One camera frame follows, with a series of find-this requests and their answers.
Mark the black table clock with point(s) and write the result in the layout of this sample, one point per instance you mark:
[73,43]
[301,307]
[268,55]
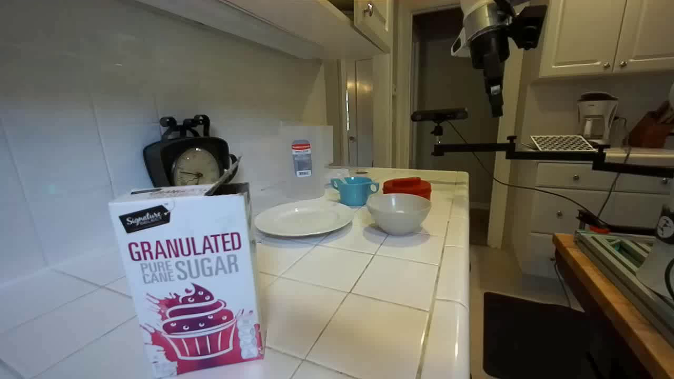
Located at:
[190,161]

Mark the wooden table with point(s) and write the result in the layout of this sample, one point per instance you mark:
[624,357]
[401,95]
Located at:
[618,307]

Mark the clear plastic container with label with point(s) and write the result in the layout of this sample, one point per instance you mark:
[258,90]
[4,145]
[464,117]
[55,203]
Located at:
[309,159]

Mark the grey bowl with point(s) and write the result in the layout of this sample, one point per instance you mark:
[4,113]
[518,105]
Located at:
[399,212]

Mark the cream base cabinets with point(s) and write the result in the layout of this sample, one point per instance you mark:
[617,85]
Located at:
[561,210]

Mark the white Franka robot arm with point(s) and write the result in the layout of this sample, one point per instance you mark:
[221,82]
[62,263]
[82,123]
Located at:
[486,18]

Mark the white coffee maker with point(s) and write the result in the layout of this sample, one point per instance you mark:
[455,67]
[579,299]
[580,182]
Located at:
[598,117]

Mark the cream wall cabinet by window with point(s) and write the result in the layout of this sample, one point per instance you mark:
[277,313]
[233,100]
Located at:
[603,35]

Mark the checkered calibration board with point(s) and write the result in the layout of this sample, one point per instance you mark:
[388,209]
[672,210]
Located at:
[564,143]

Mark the cream wall cabinet over counter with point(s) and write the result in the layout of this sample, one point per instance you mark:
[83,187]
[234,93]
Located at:
[296,21]

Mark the red lidded pot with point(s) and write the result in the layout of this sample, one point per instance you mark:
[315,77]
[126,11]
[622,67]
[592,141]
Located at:
[409,185]

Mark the wooden knife block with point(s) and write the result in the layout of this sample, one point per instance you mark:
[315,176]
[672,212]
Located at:
[650,128]

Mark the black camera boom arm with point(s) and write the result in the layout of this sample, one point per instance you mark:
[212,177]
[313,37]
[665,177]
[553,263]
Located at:
[533,150]

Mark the white round plate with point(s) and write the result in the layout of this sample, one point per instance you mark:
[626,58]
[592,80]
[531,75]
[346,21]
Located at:
[303,218]

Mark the black floor mat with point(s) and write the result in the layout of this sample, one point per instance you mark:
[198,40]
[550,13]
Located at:
[541,340]

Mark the metal control box with green panel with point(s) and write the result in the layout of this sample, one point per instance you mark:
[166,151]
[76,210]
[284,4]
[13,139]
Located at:
[624,263]

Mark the black stereo camera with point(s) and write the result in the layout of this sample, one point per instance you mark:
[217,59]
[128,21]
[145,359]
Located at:
[440,113]

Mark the granulated sugar carton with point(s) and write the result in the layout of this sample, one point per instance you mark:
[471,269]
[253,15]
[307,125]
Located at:
[187,280]

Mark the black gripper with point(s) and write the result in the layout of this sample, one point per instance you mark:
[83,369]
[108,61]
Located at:
[491,59]

